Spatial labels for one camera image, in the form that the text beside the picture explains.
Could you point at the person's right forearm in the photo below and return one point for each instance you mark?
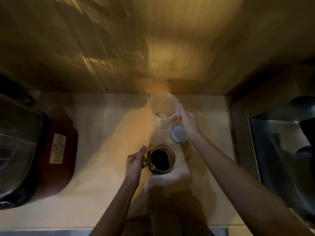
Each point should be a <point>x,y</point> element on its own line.
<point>243,189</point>

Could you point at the person's right hand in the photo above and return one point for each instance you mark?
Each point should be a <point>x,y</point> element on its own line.
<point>189,122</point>

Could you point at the steel sink basin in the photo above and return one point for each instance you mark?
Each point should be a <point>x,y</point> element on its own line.
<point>283,159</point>

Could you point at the person's left hand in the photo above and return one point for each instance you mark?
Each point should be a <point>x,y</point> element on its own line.
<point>134,165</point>

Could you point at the person's right thumb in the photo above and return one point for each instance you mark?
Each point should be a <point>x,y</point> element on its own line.
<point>181,108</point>

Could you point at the person's left thumb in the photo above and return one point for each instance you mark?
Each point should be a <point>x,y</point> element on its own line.
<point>142,152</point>

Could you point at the dark red rice cooker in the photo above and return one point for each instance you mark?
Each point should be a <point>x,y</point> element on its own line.
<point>37,154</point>

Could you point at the translucent white plastic jug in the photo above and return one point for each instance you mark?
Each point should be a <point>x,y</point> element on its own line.
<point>163,109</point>

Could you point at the round white lid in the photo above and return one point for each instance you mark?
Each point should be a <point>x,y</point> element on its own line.
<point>178,134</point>

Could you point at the glass mug of dark coffee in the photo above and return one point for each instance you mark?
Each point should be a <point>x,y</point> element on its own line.
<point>160,159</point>

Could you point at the person's left forearm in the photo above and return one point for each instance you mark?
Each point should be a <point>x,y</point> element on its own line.
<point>115,206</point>

